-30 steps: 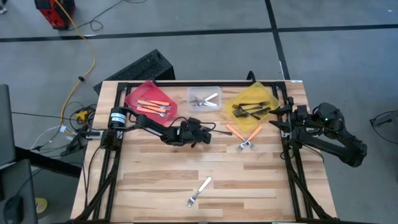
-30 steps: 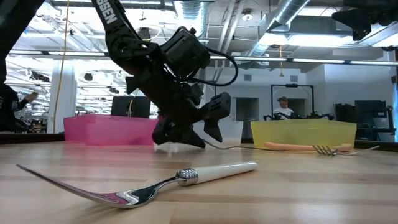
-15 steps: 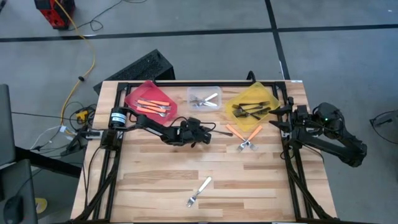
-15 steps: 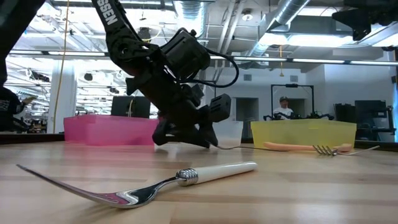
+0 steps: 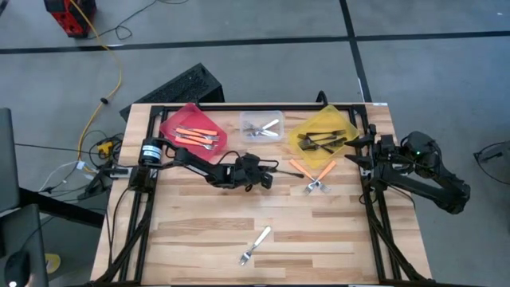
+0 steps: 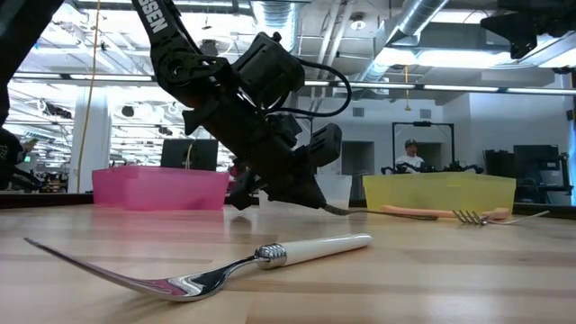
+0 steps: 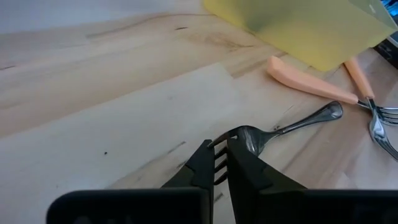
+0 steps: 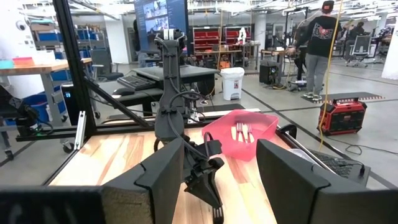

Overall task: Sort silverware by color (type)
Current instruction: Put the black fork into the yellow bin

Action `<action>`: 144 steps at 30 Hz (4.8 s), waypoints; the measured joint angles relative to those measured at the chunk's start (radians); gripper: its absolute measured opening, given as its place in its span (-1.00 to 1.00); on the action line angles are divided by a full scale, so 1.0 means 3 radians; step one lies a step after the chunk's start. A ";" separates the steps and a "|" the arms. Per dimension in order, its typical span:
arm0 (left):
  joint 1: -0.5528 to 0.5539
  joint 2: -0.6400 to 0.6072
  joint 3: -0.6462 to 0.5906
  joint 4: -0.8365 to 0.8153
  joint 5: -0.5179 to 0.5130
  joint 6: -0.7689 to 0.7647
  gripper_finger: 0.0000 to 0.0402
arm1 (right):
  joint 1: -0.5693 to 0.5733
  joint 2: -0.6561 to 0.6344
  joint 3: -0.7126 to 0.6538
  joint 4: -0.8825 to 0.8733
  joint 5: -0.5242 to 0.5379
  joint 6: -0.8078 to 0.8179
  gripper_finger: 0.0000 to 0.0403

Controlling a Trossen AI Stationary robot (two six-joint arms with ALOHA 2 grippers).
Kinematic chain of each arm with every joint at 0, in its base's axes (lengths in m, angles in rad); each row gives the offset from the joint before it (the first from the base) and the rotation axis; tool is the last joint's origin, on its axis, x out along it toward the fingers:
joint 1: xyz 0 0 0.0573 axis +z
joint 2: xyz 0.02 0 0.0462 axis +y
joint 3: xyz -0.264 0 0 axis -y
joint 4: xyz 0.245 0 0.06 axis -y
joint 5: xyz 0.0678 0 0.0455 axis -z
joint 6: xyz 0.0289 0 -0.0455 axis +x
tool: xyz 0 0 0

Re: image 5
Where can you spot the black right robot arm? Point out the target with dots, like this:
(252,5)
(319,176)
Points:
(430,175)

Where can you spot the clear plastic bin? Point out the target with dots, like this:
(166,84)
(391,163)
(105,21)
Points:
(247,115)

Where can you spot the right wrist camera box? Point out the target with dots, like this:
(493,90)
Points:
(387,141)

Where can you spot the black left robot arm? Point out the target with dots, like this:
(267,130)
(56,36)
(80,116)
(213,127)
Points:
(199,165)

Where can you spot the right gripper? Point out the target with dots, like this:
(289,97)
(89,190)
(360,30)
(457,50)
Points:
(384,158)

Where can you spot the yellow connector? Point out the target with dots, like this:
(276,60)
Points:
(104,147)

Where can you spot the red and black equipment case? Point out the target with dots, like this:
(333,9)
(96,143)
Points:
(75,20)

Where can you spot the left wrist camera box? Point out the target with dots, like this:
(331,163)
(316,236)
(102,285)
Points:
(266,181)

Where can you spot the dark grey monitor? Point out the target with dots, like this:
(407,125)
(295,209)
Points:
(8,159)

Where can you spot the pink plastic bin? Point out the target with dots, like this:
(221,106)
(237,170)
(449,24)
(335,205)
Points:
(199,155)

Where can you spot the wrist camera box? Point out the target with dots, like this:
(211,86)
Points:
(387,141)
(266,181)

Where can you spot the black floor beam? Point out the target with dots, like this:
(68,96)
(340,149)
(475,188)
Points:
(60,207)

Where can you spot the yellow plastic bin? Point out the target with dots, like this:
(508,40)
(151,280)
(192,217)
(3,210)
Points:
(330,115)

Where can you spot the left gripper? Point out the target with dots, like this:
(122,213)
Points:
(249,171)

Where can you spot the silver metal bracket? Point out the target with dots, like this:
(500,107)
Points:
(364,173)

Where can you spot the black computer mouse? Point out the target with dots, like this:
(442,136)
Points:
(16,267)

